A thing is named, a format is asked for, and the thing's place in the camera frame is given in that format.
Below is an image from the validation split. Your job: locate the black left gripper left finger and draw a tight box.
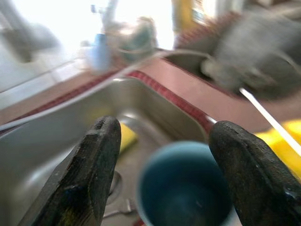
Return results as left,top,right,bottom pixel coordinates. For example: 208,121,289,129
18,115,122,226

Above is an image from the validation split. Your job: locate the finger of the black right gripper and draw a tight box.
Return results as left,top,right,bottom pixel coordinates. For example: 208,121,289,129
200,56,280,101

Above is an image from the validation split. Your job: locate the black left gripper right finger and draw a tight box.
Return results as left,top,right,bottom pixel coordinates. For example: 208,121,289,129
208,120,301,226

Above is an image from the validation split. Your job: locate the yellow plastic bowl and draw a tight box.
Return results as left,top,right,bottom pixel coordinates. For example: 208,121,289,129
255,120,301,172

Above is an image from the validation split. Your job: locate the white plastic stick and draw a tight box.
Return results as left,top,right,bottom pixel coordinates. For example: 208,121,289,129
239,87,301,156

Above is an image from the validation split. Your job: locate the blue mug with white bunny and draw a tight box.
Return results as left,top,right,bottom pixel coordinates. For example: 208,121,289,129
136,140,236,226

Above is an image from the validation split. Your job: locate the stainless steel sink basin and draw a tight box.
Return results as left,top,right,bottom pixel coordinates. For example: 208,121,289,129
0,77,208,226
164,50,221,81

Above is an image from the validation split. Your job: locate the yellow dish sponge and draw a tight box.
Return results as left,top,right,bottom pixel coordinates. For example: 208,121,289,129
117,123,138,156

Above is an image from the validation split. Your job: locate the clear toothbrush cup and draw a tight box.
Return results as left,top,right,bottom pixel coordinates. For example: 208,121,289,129
90,34,111,72

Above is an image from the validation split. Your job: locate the white and blue toothbrush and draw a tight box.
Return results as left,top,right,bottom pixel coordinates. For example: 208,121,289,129
90,0,119,33

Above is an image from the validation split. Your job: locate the grey hose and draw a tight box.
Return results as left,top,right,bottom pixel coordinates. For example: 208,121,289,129
0,50,212,132

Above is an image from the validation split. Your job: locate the grey wall tap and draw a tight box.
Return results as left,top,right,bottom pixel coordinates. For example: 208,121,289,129
0,0,59,63

